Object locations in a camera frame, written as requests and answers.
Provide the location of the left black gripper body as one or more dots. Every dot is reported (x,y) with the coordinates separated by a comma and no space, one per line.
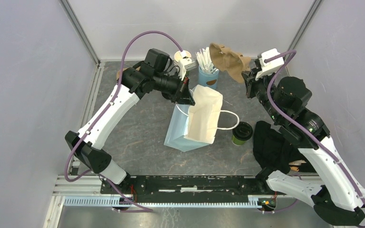
(176,87)

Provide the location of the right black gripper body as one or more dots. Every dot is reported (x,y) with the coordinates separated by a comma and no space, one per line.
(257,88)

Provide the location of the brown cardboard cup carrier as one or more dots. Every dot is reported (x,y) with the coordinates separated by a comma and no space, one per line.
(234,63)

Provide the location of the white and blue paper bag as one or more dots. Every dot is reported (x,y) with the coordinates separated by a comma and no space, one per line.
(195,126)

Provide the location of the black cup lid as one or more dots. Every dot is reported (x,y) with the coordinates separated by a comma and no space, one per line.
(242,132)

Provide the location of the green paper cup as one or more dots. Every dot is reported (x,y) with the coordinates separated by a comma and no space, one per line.
(238,141)

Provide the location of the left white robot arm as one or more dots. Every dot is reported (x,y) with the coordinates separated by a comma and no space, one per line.
(157,72)

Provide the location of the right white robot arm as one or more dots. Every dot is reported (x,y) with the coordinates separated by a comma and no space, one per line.
(340,199)

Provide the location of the blue straw holder can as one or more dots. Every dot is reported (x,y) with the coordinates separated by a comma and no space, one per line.
(208,80)

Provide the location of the stack of paper cups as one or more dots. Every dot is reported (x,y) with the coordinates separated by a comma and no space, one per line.
(182,58)

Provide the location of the black cloth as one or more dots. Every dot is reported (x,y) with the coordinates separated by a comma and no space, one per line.
(272,150)

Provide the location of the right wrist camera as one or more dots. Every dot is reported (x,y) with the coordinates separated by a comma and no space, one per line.
(270,67)

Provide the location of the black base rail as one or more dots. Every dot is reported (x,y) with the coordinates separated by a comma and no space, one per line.
(194,189)

